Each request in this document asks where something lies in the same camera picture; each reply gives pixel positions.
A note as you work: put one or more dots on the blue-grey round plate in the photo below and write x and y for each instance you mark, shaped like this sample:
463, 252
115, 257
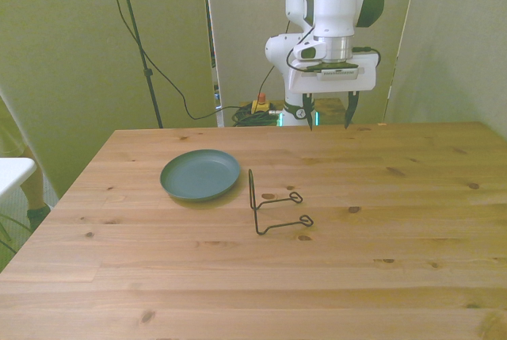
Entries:
200, 175

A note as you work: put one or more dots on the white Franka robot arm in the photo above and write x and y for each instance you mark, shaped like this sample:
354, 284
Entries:
334, 3

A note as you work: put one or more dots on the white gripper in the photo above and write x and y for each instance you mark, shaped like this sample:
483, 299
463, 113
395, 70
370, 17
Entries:
332, 84

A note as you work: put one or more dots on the black tripod stand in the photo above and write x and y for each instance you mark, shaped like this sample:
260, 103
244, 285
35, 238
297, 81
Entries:
137, 35

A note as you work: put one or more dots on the person's bare leg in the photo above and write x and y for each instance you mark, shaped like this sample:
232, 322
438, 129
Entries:
33, 189

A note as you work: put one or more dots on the dark shoe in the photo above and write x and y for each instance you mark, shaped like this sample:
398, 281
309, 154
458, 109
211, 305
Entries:
39, 217

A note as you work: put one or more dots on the yellow emergency stop button box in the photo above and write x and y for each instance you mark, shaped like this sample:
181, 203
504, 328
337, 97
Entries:
261, 105

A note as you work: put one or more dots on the white side table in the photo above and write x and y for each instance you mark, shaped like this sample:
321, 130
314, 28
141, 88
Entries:
14, 173

